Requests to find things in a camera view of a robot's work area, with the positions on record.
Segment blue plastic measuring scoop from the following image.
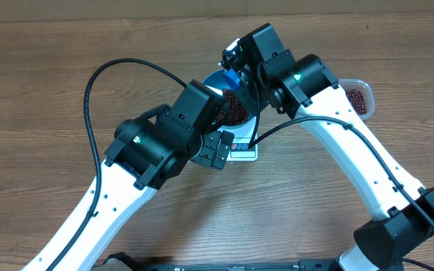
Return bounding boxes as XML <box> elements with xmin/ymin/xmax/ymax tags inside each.
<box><xmin>223</xmin><ymin>69</ymin><xmax>241</xmax><ymax>90</ymax></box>

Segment red beans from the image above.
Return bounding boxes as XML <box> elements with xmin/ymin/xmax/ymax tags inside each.
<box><xmin>215</xmin><ymin>88</ymin><xmax>249</xmax><ymax>126</ymax></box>

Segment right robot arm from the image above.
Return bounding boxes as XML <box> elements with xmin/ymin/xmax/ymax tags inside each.
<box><xmin>221</xmin><ymin>24</ymin><xmax>434</xmax><ymax>270</ymax></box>

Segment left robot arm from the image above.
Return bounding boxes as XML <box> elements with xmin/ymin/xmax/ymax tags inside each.
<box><xmin>24</xmin><ymin>81</ymin><xmax>234</xmax><ymax>270</ymax></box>

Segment white digital kitchen scale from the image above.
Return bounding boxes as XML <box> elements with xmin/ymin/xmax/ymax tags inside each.
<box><xmin>219</xmin><ymin>117</ymin><xmax>258</xmax><ymax>162</ymax></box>

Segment blue metal bowl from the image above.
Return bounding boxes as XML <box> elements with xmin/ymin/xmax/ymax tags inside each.
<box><xmin>203</xmin><ymin>69</ymin><xmax>254</xmax><ymax>120</ymax></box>

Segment clear plastic container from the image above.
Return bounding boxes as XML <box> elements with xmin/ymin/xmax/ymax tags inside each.
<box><xmin>339</xmin><ymin>79</ymin><xmax>375</xmax><ymax>120</ymax></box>

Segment right black cable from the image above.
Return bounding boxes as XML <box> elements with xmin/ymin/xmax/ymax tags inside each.
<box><xmin>239</xmin><ymin>62</ymin><xmax>434</xmax><ymax>271</ymax></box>

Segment black cable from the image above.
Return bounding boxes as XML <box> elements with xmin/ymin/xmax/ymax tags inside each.
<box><xmin>239</xmin><ymin>62</ymin><xmax>434</xmax><ymax>271</ymax></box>
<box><xmin>45</xmin><ymin>57</ymin><xmax>188</xmax><ymax>271</ymax></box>

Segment left black cable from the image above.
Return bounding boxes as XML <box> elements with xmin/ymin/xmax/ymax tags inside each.
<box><xmin>45</xmin><ymin>57</ymin><xmax>188</xmax><ymax>271</ymax></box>

